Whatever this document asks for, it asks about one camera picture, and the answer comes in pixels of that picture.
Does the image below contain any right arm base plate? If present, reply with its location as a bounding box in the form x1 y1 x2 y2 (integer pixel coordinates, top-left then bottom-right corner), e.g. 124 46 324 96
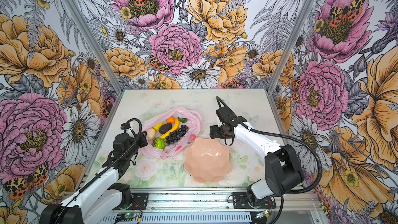
228 191 276 209

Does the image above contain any black corrugated cable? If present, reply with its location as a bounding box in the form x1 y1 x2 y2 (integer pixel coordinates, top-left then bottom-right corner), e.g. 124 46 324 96
52 118 143 224
216 96 323 194

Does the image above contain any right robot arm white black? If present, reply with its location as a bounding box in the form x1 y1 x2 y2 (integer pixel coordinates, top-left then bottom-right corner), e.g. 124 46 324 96
209 97 308 206

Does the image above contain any circuit board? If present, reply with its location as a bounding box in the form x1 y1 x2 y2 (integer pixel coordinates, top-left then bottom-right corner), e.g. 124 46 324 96
115 213 137 222
256 210 269 218

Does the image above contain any dark fake grape bunch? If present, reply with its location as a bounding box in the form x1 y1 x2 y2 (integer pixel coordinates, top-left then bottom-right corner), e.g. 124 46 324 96
165 125 189 146

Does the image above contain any yellow fake banana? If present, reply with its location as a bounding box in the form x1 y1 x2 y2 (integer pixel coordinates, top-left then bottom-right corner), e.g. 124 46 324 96
160 118 180 139

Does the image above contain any right black corrugated cable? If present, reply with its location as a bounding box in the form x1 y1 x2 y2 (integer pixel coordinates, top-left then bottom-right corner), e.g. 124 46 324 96
216 96 323 194

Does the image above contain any beige fake potato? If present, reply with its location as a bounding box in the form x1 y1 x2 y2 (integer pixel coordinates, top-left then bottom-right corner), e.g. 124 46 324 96
147 128 156 141

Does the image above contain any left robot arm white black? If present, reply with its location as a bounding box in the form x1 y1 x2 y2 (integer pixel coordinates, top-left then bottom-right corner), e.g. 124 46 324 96
39 128 148 224

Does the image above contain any pink plastic bag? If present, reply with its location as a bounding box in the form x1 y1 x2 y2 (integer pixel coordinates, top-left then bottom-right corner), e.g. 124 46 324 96
140 107 202 159

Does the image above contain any left black corrugated cable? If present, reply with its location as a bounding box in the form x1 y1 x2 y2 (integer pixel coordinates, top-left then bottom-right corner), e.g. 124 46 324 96
52 118 143 224

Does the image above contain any pink scalloped bowl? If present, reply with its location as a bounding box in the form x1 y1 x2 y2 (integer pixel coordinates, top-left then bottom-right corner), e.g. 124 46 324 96
184 138 232 183

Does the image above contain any orange fake fruit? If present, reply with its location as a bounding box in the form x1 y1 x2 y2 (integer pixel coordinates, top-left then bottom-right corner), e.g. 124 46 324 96
166 117 175 124

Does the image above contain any white vented cable duct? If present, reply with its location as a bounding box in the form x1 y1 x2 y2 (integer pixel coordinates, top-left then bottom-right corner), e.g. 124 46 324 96
99 212 252 224

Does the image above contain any dark green fake fruit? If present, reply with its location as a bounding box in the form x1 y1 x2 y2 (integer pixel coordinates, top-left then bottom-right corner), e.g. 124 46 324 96
178 117 188 123

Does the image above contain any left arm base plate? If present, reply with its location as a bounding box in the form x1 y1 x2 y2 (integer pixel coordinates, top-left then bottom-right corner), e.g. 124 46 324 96
123 192 149 211

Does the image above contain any yellow fake lemon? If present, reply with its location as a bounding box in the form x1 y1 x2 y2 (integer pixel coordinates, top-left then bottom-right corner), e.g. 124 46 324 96
153 122 163 132

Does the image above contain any green fake lime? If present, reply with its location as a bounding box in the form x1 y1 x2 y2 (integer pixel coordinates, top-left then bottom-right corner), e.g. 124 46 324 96
152 138 166 150

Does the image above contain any left circuit board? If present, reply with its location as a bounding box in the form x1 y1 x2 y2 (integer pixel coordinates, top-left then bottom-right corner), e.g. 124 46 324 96
115 213 137 222

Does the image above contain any right circuit board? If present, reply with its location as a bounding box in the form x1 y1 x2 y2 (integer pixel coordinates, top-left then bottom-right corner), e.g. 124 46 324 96
256 210 269 218

